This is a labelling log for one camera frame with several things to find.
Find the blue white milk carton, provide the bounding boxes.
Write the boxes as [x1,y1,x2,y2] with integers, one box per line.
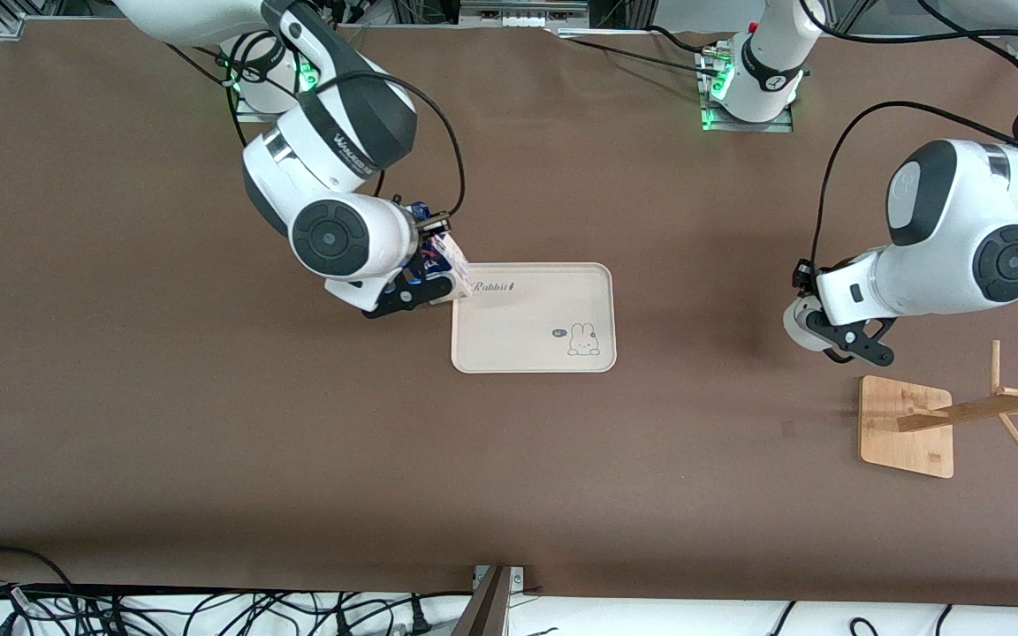
[405,201,475,306]

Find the beige rabbit print tray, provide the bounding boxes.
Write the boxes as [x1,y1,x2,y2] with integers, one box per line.
[451,261,618,375]

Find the wooden mug rack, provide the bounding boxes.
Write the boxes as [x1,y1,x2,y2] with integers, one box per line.
[859,340,1018,480]

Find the brown table mat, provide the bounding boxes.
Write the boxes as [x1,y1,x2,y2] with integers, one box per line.
[0,18,1018,610]

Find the grey metal rack unit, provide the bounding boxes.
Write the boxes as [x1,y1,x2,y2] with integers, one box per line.
[459,0,591,29]

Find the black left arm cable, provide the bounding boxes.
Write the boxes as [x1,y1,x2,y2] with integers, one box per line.
[794,0,1018,285]

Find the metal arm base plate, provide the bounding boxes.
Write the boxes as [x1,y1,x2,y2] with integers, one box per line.
[233,84,298,125]
[699,49,795,133]

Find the metal post bracket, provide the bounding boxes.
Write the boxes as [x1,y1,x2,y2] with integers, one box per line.
[472,565,526,594]

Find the aluminium camera post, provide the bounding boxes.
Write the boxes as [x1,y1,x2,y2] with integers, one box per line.
[452,565,514,636]

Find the black base cable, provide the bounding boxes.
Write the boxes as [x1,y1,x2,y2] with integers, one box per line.
[553,25,726,76]

